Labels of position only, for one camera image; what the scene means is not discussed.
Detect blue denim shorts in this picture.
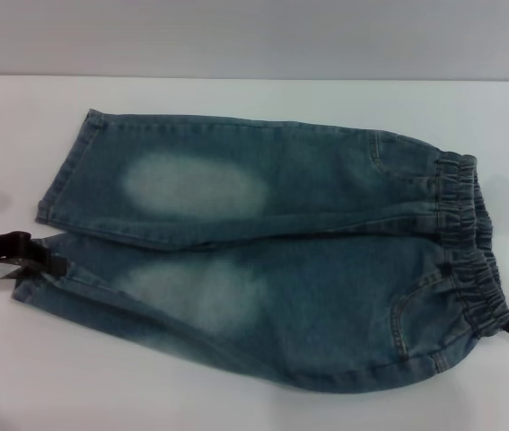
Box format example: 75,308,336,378
10,106,509,396

